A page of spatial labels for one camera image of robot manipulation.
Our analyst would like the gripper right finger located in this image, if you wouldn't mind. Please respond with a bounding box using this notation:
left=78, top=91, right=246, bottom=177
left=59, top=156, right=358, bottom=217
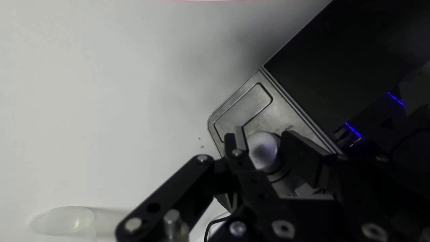
left=281, top=130, right=430, bottom=242

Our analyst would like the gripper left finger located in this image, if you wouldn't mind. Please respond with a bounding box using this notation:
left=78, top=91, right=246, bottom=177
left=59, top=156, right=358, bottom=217
left=116, top=126, right=283, bottom=242

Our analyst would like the silver microwave knob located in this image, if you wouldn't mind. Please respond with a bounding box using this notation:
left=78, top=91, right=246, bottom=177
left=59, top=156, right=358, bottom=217
left=248, top=131, right=293, bottom=184

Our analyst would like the dark glass microwave door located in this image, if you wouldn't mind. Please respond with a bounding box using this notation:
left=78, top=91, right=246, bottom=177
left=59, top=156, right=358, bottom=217
left=262, top=0, right=430, bottom=158

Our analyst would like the clear plastic cup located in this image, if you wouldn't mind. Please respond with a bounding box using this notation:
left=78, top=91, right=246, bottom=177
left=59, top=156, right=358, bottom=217
left=29, top=206, right=130, bottom=236

